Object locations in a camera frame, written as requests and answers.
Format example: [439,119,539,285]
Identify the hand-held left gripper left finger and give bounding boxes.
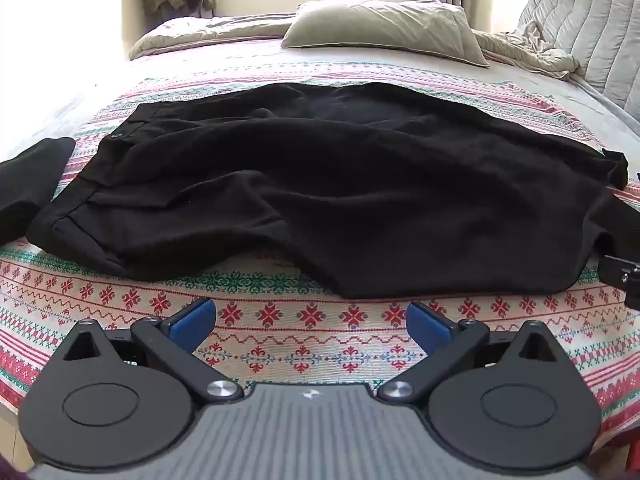
[61,297,246,405]

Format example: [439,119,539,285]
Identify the grey quilted headboard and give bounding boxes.
[516,0,640,112]

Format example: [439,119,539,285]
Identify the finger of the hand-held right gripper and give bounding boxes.
[598,254,640,312]

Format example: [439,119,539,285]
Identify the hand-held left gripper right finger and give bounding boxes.
[376,300,561,405]

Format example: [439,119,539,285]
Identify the folded black garment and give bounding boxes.
[0,137,76,246]

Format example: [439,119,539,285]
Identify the grey pillow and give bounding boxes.
[281,0,491,68]

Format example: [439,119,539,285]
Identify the red green patterned blanket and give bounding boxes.
[0,62,640,423]

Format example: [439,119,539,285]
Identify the crumpled grey duvet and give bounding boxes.
[129,12,581,82]

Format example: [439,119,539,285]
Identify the black pants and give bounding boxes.
[26,81,640,301]

